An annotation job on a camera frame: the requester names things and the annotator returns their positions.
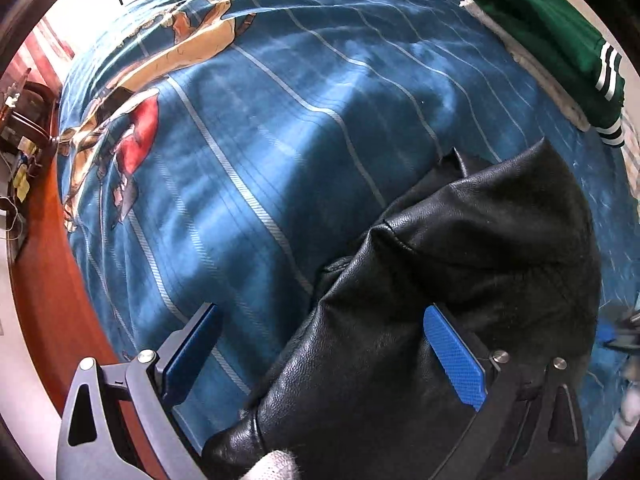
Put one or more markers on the person's cream fuzzy top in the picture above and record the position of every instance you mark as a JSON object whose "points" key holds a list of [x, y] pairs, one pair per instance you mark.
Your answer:
{"points": [[272, 466]]}

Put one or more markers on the folded green striped garment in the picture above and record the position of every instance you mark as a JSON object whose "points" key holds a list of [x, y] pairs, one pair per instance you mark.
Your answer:
{"points": [[545, 25]]}

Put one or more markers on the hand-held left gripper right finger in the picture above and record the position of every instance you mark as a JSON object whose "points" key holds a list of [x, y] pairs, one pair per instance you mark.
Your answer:
{"points": [[455, 355]]}

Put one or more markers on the black leather jacket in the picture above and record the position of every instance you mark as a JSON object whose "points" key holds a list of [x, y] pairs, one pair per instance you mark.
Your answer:
{"points": [[390, 340]]}

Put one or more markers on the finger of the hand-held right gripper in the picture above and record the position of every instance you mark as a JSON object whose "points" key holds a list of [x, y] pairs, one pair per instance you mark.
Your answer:
{"points": [[619, 329]]}

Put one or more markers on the blue printed bed sheet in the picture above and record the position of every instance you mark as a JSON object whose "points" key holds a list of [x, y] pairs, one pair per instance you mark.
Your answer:
{"points": [[250, 135]]}

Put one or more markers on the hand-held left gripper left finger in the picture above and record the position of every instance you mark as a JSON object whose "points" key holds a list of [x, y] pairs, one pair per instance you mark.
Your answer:
{"points": [[192, 355]]}

